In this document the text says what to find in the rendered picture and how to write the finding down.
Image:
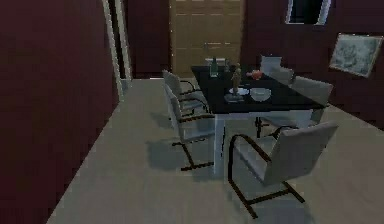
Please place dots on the green glass bottle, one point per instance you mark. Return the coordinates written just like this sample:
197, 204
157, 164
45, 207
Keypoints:
213, 67

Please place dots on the wooden room door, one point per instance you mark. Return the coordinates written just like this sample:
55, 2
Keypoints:
206, 36

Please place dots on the brown statuette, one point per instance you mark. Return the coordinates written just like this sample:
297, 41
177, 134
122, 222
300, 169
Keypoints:
236, 79

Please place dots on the white plate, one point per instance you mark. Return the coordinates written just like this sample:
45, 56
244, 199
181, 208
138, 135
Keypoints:
242, 91

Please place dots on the grey cantilever chair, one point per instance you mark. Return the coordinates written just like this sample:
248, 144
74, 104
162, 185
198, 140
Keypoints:
311, 96
186, 128
286, 156
176, 88
270, 63

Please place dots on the white door frame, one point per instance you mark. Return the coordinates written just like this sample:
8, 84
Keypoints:
116, 43

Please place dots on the framed grey picture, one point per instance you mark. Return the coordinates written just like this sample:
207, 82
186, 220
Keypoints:
356, 54

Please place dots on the red apple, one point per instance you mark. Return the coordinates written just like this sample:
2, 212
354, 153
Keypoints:
256, 74

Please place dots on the white bowl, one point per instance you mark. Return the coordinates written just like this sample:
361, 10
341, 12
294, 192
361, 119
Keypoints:
260, 94

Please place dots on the black dining table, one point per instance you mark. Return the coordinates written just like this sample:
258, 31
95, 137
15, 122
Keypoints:
230, 91

